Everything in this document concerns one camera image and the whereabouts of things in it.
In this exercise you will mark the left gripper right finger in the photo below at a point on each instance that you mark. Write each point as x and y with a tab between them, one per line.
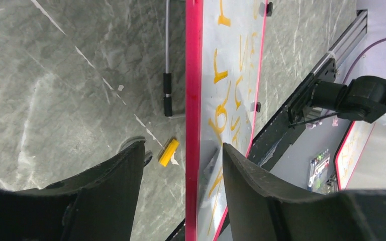
262	206

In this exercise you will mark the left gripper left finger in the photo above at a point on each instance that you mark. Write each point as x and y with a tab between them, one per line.
96	204

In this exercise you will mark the yellow marker cap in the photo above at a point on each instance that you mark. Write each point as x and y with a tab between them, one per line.
168	154

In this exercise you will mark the whiteboard with red rim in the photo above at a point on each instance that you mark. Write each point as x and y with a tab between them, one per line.
224	47

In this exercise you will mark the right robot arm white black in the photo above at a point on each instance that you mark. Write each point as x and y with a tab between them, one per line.
364	99

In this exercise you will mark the black whiteboard clip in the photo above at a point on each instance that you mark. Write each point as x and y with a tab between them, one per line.
257	107
269	9

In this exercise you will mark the silver combination wrench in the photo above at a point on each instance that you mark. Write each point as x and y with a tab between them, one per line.
136	144

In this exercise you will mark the marker pack on desk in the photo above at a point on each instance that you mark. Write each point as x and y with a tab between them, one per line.
318	171

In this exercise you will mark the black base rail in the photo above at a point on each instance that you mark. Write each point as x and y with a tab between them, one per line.
275	137

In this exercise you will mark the wire whiteboard stand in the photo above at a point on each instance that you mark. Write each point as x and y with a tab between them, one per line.
167	76

